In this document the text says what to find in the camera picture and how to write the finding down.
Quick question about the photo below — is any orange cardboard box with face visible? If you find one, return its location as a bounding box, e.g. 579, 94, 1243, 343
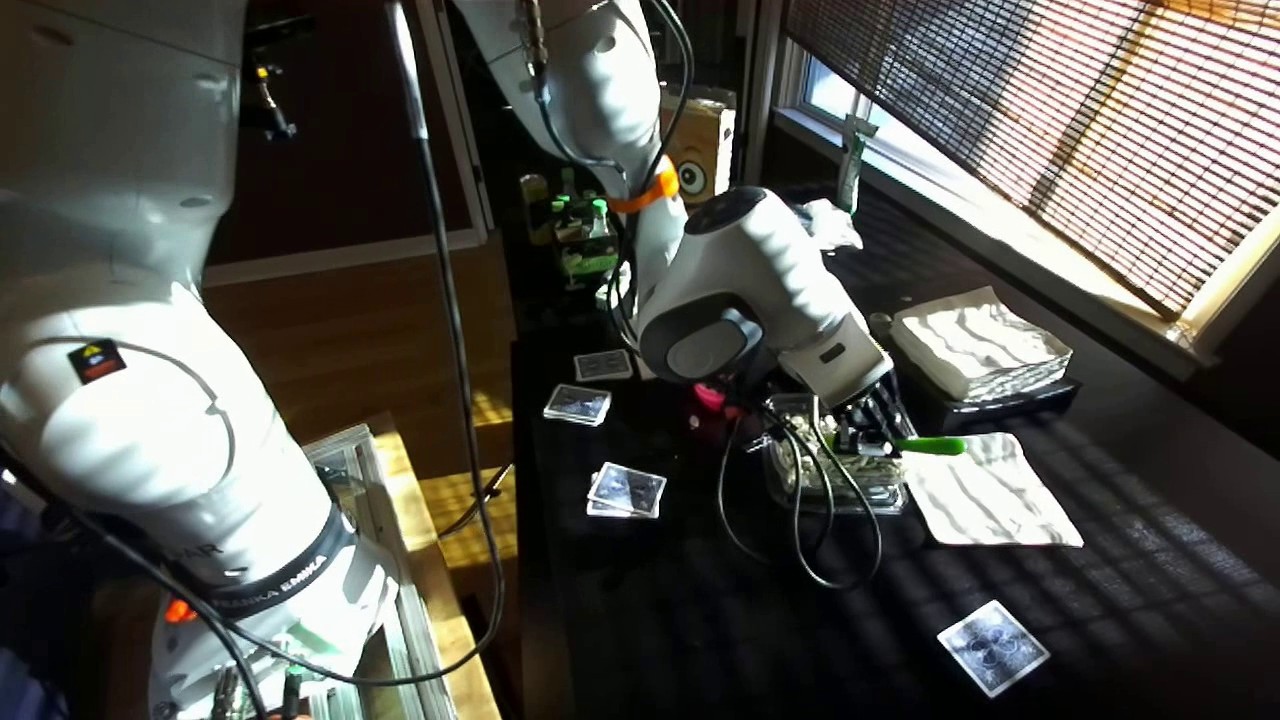
658, 90, 739, 205

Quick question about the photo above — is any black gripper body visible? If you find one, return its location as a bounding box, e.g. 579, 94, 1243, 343
829, 374, 918, 456

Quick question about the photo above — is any orange cable strap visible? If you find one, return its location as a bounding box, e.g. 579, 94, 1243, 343
613, 155, 688, 221

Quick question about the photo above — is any green plastic spoon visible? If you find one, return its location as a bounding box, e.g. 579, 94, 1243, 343
890, 433, 969, 459

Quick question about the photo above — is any black tray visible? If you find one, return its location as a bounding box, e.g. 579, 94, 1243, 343
917, 374, 1082, 439

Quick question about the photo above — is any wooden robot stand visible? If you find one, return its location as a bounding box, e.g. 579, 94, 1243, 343
364, 423, 509, 720

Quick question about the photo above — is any narrow window blind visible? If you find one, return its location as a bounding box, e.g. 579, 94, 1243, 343
778, 0, 1280, 321

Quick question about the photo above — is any playing card front right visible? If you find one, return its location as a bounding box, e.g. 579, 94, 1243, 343
934, 597, 1056, 702

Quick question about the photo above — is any transparent plastic container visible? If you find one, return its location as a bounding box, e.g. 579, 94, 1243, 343
763, 413, 912, 519

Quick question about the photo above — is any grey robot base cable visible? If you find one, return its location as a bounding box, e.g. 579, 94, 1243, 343
379, 0, 527, 692

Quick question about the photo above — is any green bottle carrier box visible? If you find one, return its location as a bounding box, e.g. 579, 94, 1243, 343
515, 165, 631, 291

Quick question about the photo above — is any white paper towel sheet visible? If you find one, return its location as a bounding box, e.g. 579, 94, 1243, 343
899, 433, 1086, 554

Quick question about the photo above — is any white rectangular box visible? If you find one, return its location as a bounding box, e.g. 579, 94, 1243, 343
884, 285, 1076, 406

